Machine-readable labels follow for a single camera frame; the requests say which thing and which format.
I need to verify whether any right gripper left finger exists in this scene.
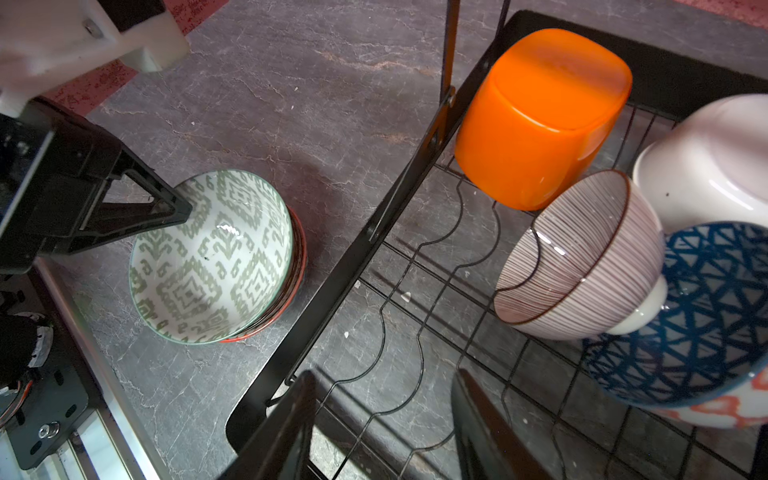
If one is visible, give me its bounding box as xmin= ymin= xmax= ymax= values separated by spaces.
xmin=219 ymin=372 xmax=316 ymax=479

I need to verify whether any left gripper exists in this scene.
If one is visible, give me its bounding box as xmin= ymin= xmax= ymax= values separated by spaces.
xmin=1 ymin=97 xmax=192 ymax=275

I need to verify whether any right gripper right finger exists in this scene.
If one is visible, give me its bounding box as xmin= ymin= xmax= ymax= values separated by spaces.
xmin=451 ymin=369 xmax=551 ymax=479

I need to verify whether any green patterned bowl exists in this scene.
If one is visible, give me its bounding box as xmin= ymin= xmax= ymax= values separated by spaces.
xmin=129 ymin=169 xmax=294 ymax=345

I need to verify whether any blue patterned bowl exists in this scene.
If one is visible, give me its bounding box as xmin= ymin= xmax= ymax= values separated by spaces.
xmin=584 ymin=222 xmax=767 ymax=429

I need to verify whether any orange bowl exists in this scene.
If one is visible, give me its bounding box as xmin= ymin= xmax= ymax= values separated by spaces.
xmin=455 ymin=28 xmax=633 ymax=211

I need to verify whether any white bowl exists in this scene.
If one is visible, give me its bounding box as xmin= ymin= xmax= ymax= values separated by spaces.
xmin=632 ymin=94 xmax=767 ymax=235

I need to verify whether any black wire dish rack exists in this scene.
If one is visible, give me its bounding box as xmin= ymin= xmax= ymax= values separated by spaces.
xmin=226 ymin=1 xmax=767 ymax=479

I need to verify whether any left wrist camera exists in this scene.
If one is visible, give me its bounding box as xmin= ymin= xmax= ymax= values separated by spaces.
xmin=1 ymin=1 xmax=189 ymax=118

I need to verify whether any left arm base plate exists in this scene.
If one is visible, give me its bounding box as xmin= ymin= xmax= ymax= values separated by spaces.
xmin=6 ymin=355 xmax=95 ymax=470

